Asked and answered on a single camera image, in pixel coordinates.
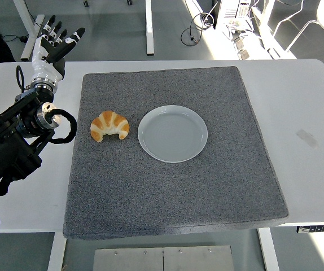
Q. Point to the white desk leg with foot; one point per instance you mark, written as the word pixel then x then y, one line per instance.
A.
pixel 29 42

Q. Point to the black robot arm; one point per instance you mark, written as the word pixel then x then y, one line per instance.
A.
pixel 4 155

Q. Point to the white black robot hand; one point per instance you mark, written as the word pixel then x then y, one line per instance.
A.
pixel 44 67

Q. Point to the grey speckled table mat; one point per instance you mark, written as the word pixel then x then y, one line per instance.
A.
pixel 179 183

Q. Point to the white power strip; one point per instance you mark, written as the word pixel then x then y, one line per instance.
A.
pixel 245 52

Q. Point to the pale grey round plate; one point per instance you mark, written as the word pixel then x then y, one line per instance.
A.
pixel 172 134

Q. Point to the white narrow desk leg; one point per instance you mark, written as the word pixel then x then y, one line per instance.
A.
pixel 149 28

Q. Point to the golden croissant bread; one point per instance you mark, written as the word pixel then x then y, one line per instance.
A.
pixel 109 121

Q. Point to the black table control panel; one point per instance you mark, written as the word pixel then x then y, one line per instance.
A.
pixel 320 228

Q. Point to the grey tape patch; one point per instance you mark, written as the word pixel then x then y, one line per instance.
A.
pixel 307 138

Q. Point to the white computer tower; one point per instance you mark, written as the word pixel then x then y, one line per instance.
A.
pixel 234 12

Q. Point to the white table leg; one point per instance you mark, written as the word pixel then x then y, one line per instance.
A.
pixel 56 252
pixel 269 249

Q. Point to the grey metal plate with screws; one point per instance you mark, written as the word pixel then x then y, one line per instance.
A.
pixel 128 259
pixel 198 258

